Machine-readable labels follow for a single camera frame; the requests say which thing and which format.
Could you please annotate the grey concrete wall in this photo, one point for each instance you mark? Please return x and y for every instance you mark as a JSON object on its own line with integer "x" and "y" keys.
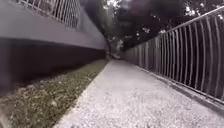
{"x": 40, "y": 43}

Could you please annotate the grey metal railing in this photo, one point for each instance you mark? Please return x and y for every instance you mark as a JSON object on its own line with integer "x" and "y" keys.
{"x": 186, "y": 53}

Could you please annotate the mass of dark trees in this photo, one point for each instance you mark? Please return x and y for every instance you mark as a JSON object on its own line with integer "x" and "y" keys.
{"x": 140, "y": 20}

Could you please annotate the concrete kerb under railing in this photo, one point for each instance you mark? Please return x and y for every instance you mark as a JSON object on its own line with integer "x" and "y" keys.
{"x": 186, "y": 90}

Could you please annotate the grey concrete path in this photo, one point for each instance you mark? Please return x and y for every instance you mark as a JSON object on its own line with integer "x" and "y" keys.
{"x": 130, "y": 96}

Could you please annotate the metal railing atop wall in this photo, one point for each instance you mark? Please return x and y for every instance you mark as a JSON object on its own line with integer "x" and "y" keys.
{"x": 60, "y": 10}

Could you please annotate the leaf-strewn grass strip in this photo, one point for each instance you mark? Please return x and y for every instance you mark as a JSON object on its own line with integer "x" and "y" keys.
{"x": 50, "y": 96}

